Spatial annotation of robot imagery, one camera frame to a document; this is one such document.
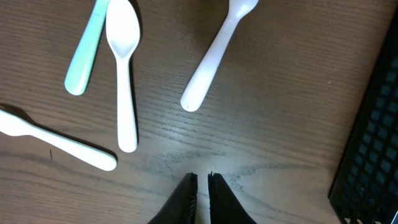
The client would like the mint green plastic fork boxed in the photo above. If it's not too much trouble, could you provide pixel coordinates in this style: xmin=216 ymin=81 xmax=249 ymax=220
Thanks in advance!
xmin=64 ymin=0 xmax=110 ymax=96

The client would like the white plastic fork upright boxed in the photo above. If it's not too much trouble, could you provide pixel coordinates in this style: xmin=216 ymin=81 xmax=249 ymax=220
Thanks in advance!
xmin=180 ymin=0 xmax=259 ymax=112

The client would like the white plastic fork lower left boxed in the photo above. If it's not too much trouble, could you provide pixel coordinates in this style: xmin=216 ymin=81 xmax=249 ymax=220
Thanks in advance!
xmin=1 ymin=110 xmax=117 ymax=171

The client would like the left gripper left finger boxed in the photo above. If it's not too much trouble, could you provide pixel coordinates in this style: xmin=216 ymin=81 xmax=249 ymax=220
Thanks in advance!
xmin=148 ymin=172 xmax=198 ymax=224

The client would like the white spoon on left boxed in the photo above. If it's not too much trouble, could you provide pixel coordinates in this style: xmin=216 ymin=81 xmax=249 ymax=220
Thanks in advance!
xmin=106 ymin=0 xmax=141 ymax=152

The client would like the black perforated plastic basket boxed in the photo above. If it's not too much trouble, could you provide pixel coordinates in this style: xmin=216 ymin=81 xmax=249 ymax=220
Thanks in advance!
xmin=328 ymin=15 xmax=397 ymax=224

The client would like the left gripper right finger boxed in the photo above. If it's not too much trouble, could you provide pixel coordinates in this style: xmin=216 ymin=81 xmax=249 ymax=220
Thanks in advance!
xmin=208 ymin=173 xmax=256 ymax=224

